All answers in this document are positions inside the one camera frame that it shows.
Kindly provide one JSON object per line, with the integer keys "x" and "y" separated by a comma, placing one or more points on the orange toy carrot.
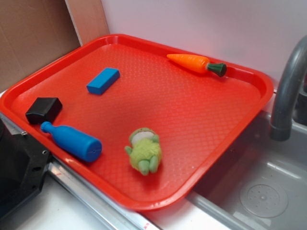
{"x": 198, "y": 64}

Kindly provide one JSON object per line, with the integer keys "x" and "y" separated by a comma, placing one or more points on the red plastic tray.
{"x": 196, "y": 117}

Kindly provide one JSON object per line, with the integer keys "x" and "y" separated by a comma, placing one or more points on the grey plastic sink basin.
{"x": 258, "y": 183}

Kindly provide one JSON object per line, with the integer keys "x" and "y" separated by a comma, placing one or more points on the blue rectangular block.
{"x": 103, "y": 81}

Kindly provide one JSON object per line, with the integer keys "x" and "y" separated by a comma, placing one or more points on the green plush frog toy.
{"x": 144, "y": 151}

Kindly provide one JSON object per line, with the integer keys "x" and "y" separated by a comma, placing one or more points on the black plastic box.
{"x": 44, "y": 109}

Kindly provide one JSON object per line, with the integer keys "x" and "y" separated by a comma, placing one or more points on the blue toy bottle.
{"x": 75, "y": 142}

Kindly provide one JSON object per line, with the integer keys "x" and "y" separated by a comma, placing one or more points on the grey sink faucet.
{"x": 290, "y": 102}

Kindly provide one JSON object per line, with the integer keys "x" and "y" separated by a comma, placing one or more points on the brown cardboard panel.
{"x": 34, "y": 33}

